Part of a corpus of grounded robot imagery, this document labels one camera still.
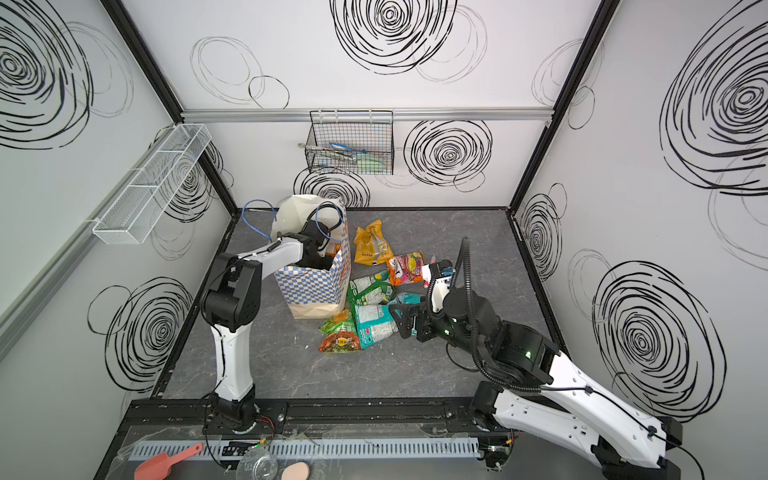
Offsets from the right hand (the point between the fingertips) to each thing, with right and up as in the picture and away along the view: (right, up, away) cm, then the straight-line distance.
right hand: (401, 306), depth 62 cm
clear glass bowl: (-33, -38, +6) cm, 51 cm away
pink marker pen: (+13, +6, +43) cm, 45 cm away
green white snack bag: (-9, -2, +31) cm, 32 cm away
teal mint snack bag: (+4, -5, +30) cm, 30 cm away
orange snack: (+3, +4, +36) cm, 37 cm away
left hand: (-24, +3, +40) cm, 47 cm away
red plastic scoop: (-54, -36, +3) cm, 65 cm away
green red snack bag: (-16, -12, +20) cm, 29 cm away
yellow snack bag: (-9, +11, +43) cm, 45 cm away
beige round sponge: (-23, -38, +4) cm, 45 cm away
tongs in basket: (-19, +42, +29) cm, 55 cm away
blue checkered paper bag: (-23, -1, +18) cm, 29 cm away
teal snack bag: (-7, -10, +23) cm, 26 cm away
